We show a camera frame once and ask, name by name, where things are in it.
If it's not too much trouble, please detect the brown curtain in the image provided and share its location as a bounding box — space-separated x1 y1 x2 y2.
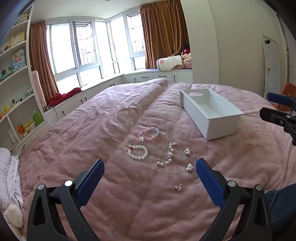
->
29 20 59 101
140 0 190 70

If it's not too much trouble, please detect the white shelf unit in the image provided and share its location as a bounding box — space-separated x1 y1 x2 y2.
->
0 5 50 149

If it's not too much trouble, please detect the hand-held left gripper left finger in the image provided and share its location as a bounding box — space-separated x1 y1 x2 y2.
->
26 159 105 241

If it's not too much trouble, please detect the white fluffy blanket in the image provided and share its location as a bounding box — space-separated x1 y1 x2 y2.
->
0 148 26 241

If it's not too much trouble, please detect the orange and yellow toy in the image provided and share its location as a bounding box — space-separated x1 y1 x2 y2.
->
17 120 35 136

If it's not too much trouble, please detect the white bead bracelet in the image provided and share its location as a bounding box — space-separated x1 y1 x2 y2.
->
127 144 148 160

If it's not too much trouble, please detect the pink fleece blanket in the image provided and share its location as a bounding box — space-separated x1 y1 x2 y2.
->
18 78 296 241

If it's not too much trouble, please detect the cream plush toy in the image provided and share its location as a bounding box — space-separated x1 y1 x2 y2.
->
3 204 23 229

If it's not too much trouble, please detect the orange chair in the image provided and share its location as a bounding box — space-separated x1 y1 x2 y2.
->
276 83 296 112

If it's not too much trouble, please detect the green toy box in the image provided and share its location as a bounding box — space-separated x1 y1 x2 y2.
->
32 111 45 127

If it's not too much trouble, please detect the bay window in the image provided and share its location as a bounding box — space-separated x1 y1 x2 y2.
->
46 10 147 87

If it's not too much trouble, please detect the pastel colourful bead bracelet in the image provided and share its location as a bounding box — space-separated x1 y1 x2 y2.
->
137 126 160 142

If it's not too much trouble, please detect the white door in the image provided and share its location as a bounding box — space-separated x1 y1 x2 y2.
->
261 33 289 100

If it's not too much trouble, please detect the yellow picture frame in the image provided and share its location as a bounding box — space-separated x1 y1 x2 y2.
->
10 31 26 47

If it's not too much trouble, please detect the rolled cream blanket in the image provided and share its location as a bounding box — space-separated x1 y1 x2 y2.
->
156 55 183 71

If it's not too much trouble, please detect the person's leg in jeans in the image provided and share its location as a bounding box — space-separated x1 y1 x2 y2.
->
264 189 296 241

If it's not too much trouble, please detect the pile of plush blankets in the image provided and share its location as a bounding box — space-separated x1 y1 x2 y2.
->
181 49 193 69

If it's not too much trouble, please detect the red cloth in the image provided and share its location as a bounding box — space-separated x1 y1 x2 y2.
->
47 88 83 106

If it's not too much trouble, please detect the pearl bracelet with silver charm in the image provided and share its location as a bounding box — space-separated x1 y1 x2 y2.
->
156 142 177 167

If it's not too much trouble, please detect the pink standing board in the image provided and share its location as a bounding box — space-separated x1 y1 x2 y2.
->
31 70 47 112

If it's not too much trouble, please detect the blue decorated frame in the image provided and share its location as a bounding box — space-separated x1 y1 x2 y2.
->
11 51 28 70

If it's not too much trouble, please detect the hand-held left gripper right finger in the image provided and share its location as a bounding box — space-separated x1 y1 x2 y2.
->
195 158 273 241

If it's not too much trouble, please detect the white rectangular storage box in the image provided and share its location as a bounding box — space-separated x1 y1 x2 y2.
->
180 88 245 141

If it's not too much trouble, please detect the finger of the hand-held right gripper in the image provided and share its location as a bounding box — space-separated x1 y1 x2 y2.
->
259 107 296 146
267 92 296 112

